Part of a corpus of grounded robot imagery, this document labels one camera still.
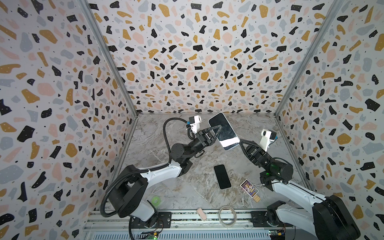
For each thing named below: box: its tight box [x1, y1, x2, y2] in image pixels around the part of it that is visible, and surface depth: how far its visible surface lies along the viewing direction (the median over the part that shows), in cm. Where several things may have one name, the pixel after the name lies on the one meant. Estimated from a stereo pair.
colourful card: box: [240, 179, 260, 199], surface depth 85 cm
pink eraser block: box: [196, 207, 207, 222], surface depth 76 cm
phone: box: [208, 112, 241, 150], surface depth 61 cm
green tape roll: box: [151, 195, 162, 208], surface depth 81 cm
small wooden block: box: [253, 194, 261, 203], surface depth 81 cm
